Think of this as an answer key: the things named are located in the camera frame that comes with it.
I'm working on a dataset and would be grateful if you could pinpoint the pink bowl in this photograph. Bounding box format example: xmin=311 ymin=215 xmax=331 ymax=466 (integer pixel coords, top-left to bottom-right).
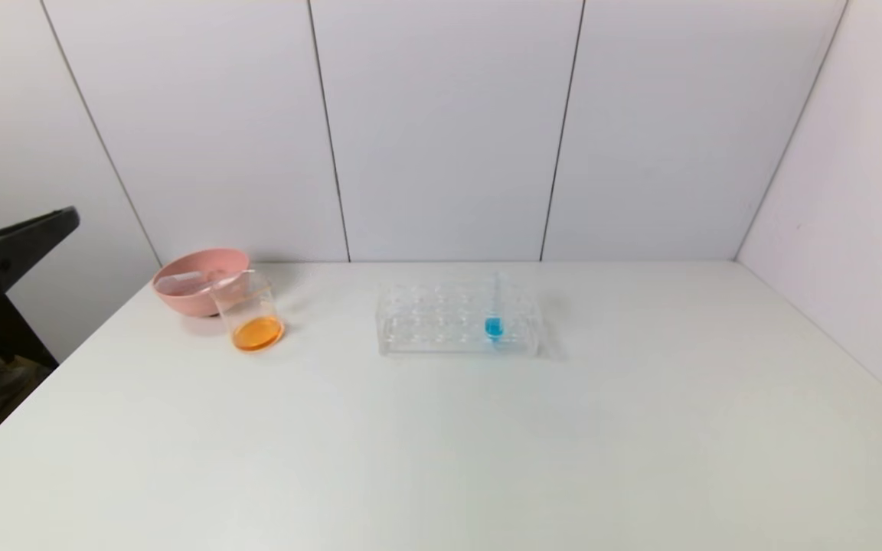
xmin=152 ymin=246 xmax=253 ymax=319

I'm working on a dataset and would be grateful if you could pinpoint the clear glass beaker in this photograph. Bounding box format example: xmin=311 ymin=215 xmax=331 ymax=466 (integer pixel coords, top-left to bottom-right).
xmin=209 ymin=269 xmax=286 ymax=354

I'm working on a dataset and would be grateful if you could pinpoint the clear acrylic test tube rack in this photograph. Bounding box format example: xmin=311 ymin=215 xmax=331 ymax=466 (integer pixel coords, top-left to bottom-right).
xmin=376 ymin=281 xmax=544 ymax=359

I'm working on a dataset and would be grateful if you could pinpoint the blue pigment test tube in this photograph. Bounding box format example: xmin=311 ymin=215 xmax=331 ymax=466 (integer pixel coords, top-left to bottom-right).
xmin=485 ymin=271 xmax=508 ymax=347

